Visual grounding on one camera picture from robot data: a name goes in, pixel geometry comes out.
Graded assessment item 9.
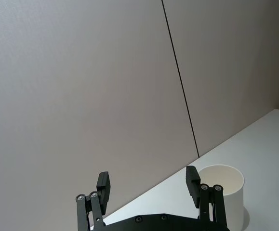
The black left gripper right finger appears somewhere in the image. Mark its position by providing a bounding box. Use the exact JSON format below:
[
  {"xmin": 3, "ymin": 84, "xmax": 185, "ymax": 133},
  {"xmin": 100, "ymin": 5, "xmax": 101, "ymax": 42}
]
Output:
[{"xmin": 186, "ymin": 166, "xmax": 228, "ymax": 228}]

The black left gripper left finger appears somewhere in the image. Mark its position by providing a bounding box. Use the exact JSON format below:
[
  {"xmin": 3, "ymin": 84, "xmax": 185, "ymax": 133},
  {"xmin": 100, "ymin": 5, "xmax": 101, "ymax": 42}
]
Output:
[{"xmin": 75, "ymin": 171, "xmax": 112, "ymax": 231}]

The white cylindrical paper cup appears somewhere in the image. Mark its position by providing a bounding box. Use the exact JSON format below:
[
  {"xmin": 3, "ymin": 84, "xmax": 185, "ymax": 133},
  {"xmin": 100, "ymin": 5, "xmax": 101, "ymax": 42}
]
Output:
[{"xmin": 197, "ymin": 164, "xmax": 245, "ymax": 230}]

